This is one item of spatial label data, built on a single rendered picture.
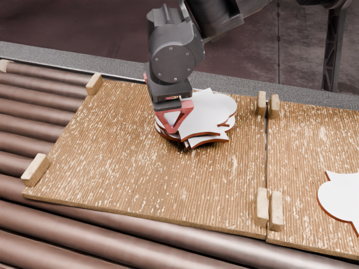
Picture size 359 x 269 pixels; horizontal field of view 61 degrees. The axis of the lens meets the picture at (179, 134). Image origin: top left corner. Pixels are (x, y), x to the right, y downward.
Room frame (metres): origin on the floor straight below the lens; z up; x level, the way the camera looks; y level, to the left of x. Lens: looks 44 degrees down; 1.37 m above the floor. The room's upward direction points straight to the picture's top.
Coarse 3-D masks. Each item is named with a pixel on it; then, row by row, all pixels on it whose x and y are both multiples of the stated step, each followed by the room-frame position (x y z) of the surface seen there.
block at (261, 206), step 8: (256, 192) 0.29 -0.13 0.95; (264, 192) 0.29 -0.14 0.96; (256, 200) 0.27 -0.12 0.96; (264, 200) 0.27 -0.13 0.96; (256, 208) 0.26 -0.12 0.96; (264, 208) 0.26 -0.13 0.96; (256, 216) 0.25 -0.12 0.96; (264, 216) 0.24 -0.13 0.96; (256, 224) 0.24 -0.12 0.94; (264, 224) 0.24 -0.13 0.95
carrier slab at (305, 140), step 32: (288, 128) 0.46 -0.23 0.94; (320, 128) 0.46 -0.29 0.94; (352, 128) 0.46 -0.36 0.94; (288, 160) 0.38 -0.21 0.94; (320, 160) 0.38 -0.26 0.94; (352, 160) 0.38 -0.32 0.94; (288, 192) 0.30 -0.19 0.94; (288, 224) 0.24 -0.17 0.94; (320, 224) 0.24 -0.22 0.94; (352, 256) 0.19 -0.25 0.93
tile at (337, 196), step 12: (336, 180) 0.32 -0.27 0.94; (348, 180) 0.32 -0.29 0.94; (324, 192) 0.30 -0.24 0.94; (336, 192) 0.30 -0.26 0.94; (348, 192) 0.30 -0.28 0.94; (324, 204) 0.27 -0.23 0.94; (336, 204) 0.27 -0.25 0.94; (348, 204) 0.27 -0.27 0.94; (336, 216) 0.25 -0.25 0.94; (348, 216) 0.25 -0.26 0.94
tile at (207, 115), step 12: (204, 108) 0.47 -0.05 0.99; (216, 108) 0.47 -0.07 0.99; (156, 120) 0.43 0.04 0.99; (168, 120) 0.43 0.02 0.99; (192, 120) 0.43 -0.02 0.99; (204, 120) 0.43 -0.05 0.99; (216, 120) 0.43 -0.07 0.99; (180, 132) 0.40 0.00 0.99; (192, 132) 0.40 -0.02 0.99; (204, 132) 0.40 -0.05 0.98; (216, 132) 0.40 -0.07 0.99
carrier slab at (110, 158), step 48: (96, 96) 0.57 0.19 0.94; (144, 96) 0.57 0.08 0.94; (240, 96) 0.57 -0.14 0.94; (96, 144) 0.42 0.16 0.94; (144, 144) 0.42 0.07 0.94; (240, 144) 0.42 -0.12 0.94; (48, 192) 0.30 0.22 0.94; (96, 192) 0.30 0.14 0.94; (144, 192) 0.30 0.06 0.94; (192, 192) 0.30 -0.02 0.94; (240, 192) 0.30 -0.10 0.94
